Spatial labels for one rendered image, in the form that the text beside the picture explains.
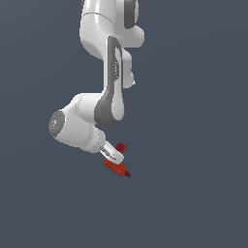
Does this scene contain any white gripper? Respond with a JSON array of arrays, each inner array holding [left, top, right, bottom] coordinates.
[[87, 127, 126, 165]]

